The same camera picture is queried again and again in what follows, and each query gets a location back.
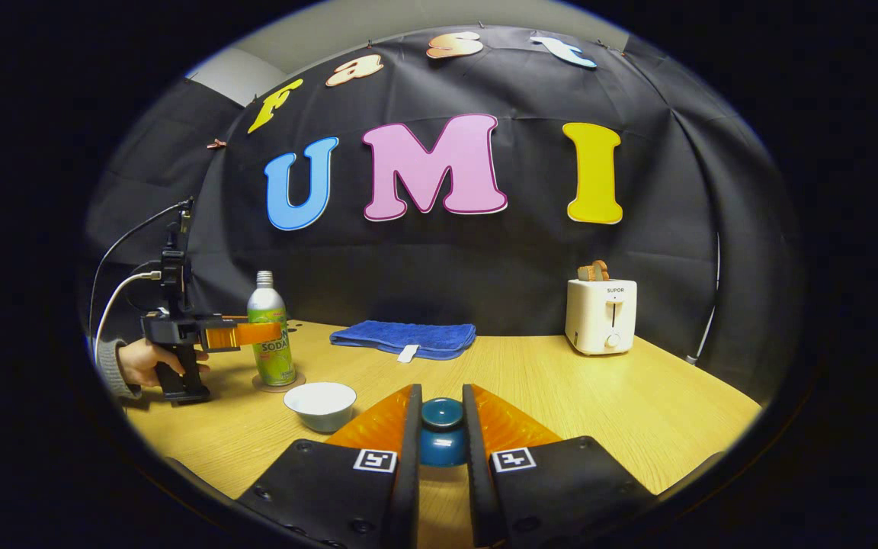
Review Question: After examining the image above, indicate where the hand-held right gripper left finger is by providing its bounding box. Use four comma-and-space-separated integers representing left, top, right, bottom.
237, 384, 423, 549

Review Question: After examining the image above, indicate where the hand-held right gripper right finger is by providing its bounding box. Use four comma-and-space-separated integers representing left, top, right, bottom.
462, 384, 657, 549

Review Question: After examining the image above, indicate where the green label silver water bottle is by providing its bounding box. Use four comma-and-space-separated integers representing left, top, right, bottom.
247, 270, 296, 387

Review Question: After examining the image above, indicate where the round brown coaster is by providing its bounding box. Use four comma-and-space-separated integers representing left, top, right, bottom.
252, 371, 307, 394

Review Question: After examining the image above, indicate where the teal teacup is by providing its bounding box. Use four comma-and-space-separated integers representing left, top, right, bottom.
284, 381, 358, 434

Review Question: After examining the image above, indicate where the blue towel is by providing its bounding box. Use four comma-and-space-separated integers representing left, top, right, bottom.
329, 319, 478, 364

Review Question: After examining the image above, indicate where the white toaster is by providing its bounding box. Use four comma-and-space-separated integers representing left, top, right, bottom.
565, 278, 638, 357

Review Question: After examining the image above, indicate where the black backdrop cloth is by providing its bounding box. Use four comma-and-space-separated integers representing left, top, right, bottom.
81, 23, 802, 405

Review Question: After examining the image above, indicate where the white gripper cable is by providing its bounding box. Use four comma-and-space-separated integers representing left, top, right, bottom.
94, 271, 163, 361

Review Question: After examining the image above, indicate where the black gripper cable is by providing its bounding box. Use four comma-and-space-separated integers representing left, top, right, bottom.
87, 200, 190, 336

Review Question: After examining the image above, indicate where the white hanging cable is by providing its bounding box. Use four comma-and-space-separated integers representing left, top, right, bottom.
687, 231, 722, 365

